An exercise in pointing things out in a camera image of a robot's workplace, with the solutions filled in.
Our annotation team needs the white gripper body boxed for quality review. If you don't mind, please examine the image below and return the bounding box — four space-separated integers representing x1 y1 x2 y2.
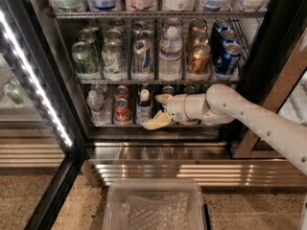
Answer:
166 98 177 123

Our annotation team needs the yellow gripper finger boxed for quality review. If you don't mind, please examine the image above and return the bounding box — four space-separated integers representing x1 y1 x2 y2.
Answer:
142 111 172 130
155 94 173 104

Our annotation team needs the dark plastic bottle white cap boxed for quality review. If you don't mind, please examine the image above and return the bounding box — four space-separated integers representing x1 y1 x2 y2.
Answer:
136 89 153 124

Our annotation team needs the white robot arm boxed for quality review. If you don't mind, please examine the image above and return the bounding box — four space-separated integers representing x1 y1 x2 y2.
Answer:
143 83 307 174

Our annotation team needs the gold can middle shelf front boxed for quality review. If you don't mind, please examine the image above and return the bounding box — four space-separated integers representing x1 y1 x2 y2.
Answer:
187 43 211 75

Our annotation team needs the gold can shelf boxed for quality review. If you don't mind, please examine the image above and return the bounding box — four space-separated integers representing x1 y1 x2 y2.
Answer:
188 31 209 48
187 43 211 75
189 19 207 33

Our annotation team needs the clear water bottle middle shelf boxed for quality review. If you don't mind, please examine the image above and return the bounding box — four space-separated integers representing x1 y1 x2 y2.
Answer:
158 27 183 81

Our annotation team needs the clear water bottle shelf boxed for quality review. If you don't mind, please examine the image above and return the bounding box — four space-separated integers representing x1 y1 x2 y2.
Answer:
158 27 183 81
86 90 110 126

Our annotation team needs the clear water bottle bottom shelf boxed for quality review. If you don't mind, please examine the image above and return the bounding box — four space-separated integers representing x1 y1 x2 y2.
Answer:
86 90 110 126

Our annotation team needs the steel fridge base grille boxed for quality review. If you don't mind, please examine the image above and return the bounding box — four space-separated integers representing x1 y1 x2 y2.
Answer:
82 142 307 187

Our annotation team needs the blue can middle shelf front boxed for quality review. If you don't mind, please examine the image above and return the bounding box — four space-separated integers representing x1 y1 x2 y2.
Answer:
215 42 242 76

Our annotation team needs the blue can shelf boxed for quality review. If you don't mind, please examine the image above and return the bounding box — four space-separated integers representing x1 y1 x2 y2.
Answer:
213 30 239 58
211 18 232 37
215 42 242 76

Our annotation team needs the silver can middle shelf back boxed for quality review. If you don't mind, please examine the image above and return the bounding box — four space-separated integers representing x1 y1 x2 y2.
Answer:
131 20 148 40

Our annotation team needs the gold can middle shelf back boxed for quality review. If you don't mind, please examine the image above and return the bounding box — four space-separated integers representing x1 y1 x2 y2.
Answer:
189 19 207 33

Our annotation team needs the blue can middle shelf back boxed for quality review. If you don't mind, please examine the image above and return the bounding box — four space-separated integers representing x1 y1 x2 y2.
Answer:
211 18 232 37

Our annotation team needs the glass fridge door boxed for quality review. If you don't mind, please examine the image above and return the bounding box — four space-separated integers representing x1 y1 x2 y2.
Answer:
0 0 85 230

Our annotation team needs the blue soda can back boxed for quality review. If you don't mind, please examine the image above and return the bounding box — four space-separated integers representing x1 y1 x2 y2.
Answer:
162 85 175 95

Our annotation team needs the blue soda can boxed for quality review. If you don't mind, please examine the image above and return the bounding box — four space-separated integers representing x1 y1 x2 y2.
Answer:
160 103 167 112
162 85 175 95

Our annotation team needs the blue soda can front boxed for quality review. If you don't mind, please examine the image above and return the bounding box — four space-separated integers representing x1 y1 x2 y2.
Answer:
160 103 167 112

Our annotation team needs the gold soda can back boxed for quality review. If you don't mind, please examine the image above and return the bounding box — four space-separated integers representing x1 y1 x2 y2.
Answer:
183 85 197 94

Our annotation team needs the gold soda can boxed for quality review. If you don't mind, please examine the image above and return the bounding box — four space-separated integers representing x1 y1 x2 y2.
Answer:
182 120 199 126
183 85 197 94

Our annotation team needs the gold soda can front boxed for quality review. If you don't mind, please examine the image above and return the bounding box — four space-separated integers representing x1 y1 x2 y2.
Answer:
182 120 199 126

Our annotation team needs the red soda can front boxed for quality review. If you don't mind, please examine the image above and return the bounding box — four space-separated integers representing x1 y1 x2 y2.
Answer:
113 99 131 125

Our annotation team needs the red soda can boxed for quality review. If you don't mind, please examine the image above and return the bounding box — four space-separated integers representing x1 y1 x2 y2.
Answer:
113 99 131 125
114 85 130 101

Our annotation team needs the red soda can back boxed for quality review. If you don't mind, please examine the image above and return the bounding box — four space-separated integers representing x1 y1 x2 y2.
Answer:
114 85 130 101

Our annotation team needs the silver blue slim can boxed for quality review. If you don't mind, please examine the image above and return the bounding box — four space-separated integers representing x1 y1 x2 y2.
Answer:
132 39 153 75

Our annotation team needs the white green soda can front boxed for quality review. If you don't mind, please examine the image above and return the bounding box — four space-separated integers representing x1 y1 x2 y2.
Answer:
102 42 124 75

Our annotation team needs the white green can middle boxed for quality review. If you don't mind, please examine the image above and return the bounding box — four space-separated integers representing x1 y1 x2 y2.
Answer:
105 30 123 46

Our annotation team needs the clear plastic bin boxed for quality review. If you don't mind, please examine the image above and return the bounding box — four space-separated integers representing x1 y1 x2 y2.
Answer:
103 178 207 230

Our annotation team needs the bubble wrap sheet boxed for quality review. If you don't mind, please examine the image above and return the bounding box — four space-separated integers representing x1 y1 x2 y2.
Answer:
122 192 189 230

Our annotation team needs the green soda can middle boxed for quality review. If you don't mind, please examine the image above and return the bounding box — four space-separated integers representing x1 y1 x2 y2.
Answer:
77 29 100 55

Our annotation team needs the white led light strip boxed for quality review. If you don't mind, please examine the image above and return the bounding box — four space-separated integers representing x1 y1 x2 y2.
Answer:
0 11 73 147

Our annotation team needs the middle wire shelf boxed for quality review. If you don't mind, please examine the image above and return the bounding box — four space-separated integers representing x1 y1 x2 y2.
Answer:
79 80 239 85

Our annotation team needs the wire shelf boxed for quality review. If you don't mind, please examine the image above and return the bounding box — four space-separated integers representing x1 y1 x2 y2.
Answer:
53 11 266 19
79 80 239 85

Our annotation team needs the upper wire shelf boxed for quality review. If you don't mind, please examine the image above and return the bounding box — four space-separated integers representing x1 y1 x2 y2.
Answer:
53 11 266 19

